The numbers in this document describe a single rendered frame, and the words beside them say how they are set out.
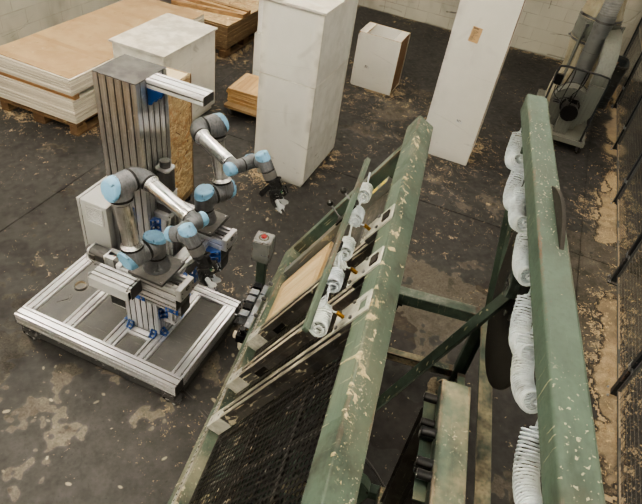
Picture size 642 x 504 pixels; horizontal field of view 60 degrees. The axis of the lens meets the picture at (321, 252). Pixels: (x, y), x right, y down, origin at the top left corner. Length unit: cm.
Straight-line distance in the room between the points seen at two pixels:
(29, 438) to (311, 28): 364
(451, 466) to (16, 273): 387
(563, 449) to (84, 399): 317
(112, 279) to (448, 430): 213
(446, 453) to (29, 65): 563
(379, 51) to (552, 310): 633
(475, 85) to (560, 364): 498
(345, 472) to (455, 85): 528
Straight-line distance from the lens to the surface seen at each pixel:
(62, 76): 624
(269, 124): 550
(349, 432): 154
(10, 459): 390
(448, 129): 655
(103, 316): 415
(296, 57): 512
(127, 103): 291
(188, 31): 647
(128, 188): 281
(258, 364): 262
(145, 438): 379
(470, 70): 627
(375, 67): 782
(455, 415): 185
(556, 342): 161
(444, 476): 173
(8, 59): 666
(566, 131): 774
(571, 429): 145
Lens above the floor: 326
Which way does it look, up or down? 41 degrees down
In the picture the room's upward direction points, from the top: 10 degrees clockwise
